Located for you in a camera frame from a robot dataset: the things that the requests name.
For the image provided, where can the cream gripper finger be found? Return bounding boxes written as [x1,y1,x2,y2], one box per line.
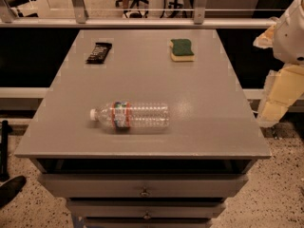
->
[253,25,276,49]
[256,64,304,123]

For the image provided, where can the black rxbar chocolate bar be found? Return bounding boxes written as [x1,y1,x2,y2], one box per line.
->
[86,42,112,64]

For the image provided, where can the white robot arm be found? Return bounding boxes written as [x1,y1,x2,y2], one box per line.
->
[253,0,304,127]

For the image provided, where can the clear plastic water bottle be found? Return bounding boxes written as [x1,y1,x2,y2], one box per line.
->
[89,101,170,129]

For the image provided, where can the green yellow sponge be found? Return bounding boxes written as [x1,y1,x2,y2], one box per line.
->
[170,39,195,62]

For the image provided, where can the black office chair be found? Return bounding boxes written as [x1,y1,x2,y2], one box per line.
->
[115,0,149,19]

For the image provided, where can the grey metal railing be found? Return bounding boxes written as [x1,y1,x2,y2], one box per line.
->
[0,0,284,29]

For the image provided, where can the middle grey drawer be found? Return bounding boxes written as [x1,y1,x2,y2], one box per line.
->
[67,200,225,219]

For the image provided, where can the grey drawer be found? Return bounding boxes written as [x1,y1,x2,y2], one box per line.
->
[39,174,248,198]
[67,200,225,219]
[85,218,212,228]

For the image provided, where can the bottom grey drawer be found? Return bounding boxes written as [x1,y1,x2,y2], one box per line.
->
[85,218,212,228]

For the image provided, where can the top grey drawer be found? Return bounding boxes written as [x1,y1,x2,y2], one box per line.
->
[39,174,248,198]

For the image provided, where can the black shoe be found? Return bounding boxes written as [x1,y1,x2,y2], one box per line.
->
[0,176,27,208]

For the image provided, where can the black stand post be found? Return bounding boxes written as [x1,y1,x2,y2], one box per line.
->
[0,120,12,181]

